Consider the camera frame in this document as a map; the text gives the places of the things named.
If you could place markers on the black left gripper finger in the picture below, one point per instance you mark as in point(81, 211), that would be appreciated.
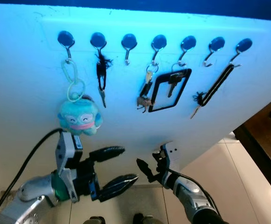
point(108, 153)
point(119, 185)

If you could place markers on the black robot foot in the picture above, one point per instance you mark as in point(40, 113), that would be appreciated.
point(96, 220)
point(145, 219)

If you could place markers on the black robot left foot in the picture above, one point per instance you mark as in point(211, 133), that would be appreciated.
point(96, 220)

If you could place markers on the dark brown wooden table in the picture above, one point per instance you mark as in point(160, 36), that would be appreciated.
point(266, 140)

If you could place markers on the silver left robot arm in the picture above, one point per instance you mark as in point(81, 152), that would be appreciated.
point(30, 191)

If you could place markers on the black robot right foot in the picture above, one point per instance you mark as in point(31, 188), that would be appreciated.
point(145, 219)

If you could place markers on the black rectangular frame key holder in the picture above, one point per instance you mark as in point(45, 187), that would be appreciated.
point(154, 93)

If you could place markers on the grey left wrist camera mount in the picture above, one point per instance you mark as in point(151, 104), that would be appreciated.
point(67, 147)

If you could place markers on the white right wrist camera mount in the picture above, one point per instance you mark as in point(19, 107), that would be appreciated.
point(173, 156)

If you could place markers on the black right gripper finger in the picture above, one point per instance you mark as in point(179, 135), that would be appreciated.
point(145, 170)

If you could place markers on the key bunch with small charm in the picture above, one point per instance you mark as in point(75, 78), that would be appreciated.
point(146, 88)

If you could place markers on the round dark wall hook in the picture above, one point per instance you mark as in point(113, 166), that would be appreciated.
point(66, 38)
point(98, 40)
point(243, 45)
point(159, 42)
point(216, 44)
point(128, 41)
point(188, 42)

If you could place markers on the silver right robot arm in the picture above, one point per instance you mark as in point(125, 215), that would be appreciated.
point(191, 198)

